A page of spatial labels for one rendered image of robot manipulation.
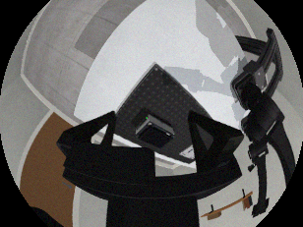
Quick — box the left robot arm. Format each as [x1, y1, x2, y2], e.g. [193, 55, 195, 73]
[243, 121, 269, 217]

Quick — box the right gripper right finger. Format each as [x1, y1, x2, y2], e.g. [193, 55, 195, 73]
[188, 110, 244, 172]

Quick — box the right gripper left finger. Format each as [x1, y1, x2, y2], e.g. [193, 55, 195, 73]
[60, 110, 116, 145]

